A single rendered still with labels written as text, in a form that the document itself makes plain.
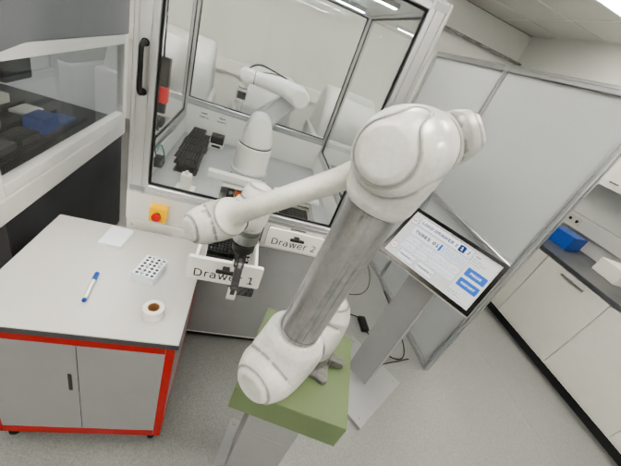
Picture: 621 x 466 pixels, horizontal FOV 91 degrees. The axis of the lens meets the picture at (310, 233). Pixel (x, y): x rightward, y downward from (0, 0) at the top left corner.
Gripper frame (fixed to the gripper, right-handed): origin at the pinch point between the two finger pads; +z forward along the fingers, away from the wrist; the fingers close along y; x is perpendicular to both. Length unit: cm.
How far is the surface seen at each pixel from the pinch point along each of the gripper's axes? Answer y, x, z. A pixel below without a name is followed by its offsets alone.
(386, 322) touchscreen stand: 28, -95, 36
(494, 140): 113, -158, -69
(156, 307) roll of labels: -4.9, 23.6, 12.9
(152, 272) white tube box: 10.8, 29.7, 11.7
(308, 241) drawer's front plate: 41, -35, 1
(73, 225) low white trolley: 35, 67, 15
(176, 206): 43, 30, 0
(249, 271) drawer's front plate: 8.8, -6.2, 0.3
